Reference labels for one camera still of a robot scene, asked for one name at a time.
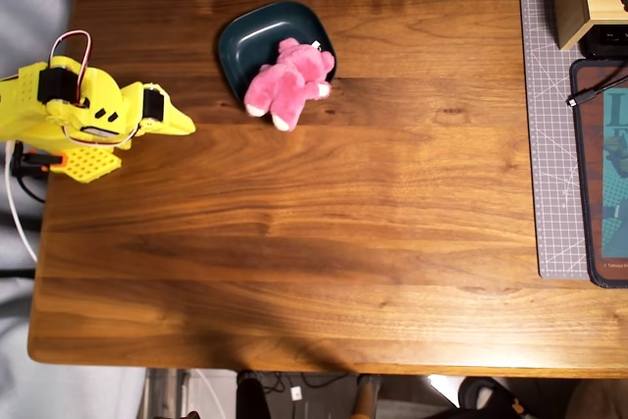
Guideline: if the red white servo wire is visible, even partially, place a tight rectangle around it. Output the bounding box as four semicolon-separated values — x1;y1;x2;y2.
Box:
47;29;144;148

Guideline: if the dark teal plate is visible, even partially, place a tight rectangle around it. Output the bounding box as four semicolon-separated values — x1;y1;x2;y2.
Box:
217;0;339;106

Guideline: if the black floor cable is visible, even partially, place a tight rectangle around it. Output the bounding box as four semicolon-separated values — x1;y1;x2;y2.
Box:
262;371;350;394

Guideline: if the yellow perforated robot base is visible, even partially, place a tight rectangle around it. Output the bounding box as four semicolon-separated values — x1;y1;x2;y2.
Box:
47;143;124;185

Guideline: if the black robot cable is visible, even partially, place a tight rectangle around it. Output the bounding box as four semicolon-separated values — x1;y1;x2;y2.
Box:
16;175;48;204

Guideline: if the grey cutting mat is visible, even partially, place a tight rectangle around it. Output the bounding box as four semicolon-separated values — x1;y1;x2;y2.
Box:
515;0;591;281

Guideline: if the white floor cable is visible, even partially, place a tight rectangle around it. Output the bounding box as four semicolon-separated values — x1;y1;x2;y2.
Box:
194;368;228;419

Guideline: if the black usb cable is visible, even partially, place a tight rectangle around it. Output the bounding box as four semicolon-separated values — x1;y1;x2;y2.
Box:
565;74;628;109

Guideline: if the white power cable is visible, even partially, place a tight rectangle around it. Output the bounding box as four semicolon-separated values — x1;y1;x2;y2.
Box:
3;139;40;264

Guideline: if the printed black-edged mouse pad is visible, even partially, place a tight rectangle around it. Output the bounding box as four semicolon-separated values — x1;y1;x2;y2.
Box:
568;58;628;289

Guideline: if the wooden chair leg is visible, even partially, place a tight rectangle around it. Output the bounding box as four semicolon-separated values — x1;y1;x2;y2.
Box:
350;374;383;419

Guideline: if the orange black clamp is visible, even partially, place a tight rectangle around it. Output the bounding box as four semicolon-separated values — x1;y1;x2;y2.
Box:
10;141;68;179

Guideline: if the black office chair base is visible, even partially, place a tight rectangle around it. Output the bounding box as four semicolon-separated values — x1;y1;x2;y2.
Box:
431;375;524;419

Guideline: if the pink plush bear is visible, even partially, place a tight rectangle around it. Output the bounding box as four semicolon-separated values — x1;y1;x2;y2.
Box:
242;36;338;133

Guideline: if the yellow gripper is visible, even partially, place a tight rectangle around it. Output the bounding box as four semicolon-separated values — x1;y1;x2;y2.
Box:
119;80;197;151

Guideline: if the black device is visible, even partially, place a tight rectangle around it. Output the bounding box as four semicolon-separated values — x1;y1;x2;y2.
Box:
578;24;628;60

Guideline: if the grey metal table leg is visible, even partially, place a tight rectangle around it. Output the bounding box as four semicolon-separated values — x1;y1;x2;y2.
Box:
144;367;193;419

